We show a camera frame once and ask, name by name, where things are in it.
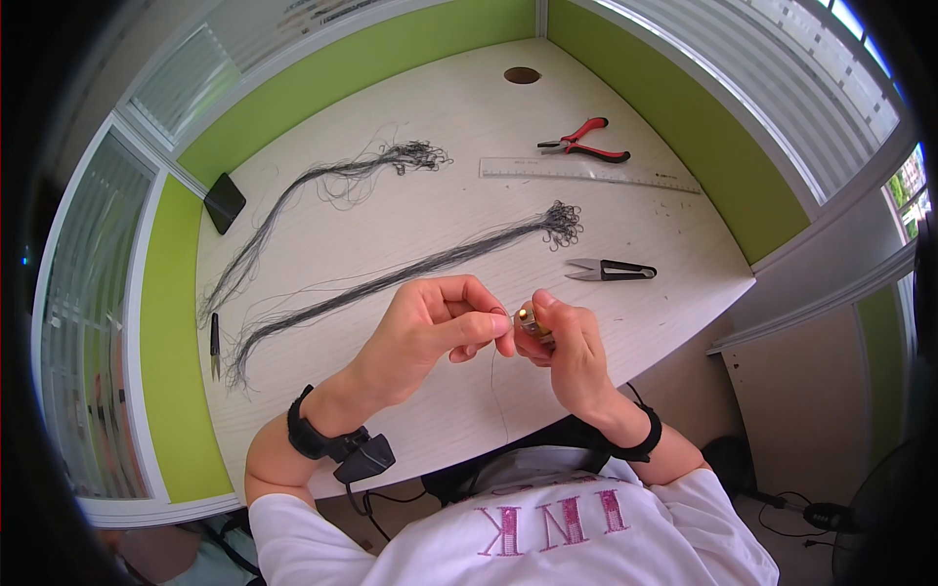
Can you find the person's body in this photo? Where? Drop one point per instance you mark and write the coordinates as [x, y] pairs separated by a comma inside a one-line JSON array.
[[557, 542]]

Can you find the green and glass desk partition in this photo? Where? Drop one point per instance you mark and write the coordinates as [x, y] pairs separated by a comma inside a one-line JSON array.
[[176, 366]]

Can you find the single thin black hooked line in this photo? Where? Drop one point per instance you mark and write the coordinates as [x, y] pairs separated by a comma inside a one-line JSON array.
[[498, 399]]

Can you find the person's right hand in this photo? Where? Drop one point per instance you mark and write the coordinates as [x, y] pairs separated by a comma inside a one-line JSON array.
[[582, 359]]

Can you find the person's right thumb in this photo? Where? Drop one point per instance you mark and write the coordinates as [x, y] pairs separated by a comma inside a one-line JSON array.
[[555, 306]]

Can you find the black thread snips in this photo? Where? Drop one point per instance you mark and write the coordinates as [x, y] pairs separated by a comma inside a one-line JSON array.
[[215, 344], [623, 269]]

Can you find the black floor fan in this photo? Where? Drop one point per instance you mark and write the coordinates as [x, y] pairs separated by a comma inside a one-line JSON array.
[[879, 513]]

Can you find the person's left thumb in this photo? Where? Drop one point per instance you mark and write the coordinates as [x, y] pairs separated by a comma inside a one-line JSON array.
[[480, 331]]

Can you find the gold lighter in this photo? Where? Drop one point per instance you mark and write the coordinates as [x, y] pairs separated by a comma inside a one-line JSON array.
[[529, 322]]

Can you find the person's left hand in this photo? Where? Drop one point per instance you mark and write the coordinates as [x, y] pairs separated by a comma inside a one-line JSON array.
[[410, 344]]

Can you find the person's left fingers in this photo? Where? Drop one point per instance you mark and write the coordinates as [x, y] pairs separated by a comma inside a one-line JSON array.
[[465, 354]]

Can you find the loose bundle of hooked lines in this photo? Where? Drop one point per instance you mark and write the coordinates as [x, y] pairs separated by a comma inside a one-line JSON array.
[[293, 187]]

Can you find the long bundle of hooked lines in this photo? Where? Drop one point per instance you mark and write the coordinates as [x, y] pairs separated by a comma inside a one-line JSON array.
[[410, 271]]

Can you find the clear plastic ruler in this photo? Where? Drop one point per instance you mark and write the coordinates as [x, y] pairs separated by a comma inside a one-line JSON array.
[[586, 174]]

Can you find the person's left index finger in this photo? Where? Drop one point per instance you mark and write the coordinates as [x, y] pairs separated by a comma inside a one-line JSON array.
[[469, 284]]

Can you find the person's right fingers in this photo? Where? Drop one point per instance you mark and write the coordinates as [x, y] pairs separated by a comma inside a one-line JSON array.
[[531, 351]]

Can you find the black wrist band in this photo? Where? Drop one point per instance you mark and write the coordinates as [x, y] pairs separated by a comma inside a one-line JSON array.
[[645, 439], [322, 439]]

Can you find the black phone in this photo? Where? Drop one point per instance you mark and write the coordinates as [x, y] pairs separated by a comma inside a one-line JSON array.
[[223, 203]]

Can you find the window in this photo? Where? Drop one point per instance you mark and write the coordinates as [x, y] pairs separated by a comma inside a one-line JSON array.
[[909, 194]]

